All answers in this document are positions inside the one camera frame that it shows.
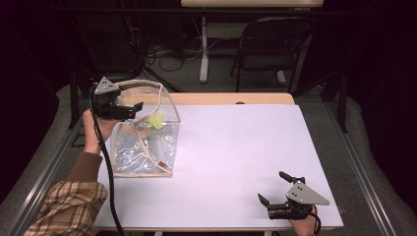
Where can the black folding chair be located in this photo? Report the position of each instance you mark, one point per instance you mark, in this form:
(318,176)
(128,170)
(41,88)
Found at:
(272,42)

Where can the white-legged background table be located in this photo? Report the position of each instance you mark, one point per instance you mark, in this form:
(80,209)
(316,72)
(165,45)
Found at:
(204,59)

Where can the person's left hand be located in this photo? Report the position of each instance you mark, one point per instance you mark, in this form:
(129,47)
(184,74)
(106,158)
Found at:
(91,134)

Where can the person's right hand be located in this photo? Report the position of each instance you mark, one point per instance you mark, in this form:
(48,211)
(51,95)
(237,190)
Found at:
(305,226)

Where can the yellow plastic shuttlecock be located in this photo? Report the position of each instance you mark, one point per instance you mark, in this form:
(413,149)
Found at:
(156,120)

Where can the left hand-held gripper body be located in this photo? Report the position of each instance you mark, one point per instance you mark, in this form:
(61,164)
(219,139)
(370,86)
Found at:
(105,86)

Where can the black metal stand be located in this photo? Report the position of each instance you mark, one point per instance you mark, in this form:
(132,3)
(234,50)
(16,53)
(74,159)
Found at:
(342,101)
(73,98)

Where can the aluminium frame rail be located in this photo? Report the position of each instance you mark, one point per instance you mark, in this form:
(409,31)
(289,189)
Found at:
(360,173)
(46,173)

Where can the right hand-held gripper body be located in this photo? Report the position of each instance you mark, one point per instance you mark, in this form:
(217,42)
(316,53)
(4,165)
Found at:
(303,195)

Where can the clear plastic bag beige trim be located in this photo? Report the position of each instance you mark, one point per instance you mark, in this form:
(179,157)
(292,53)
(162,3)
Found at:
(141,157)

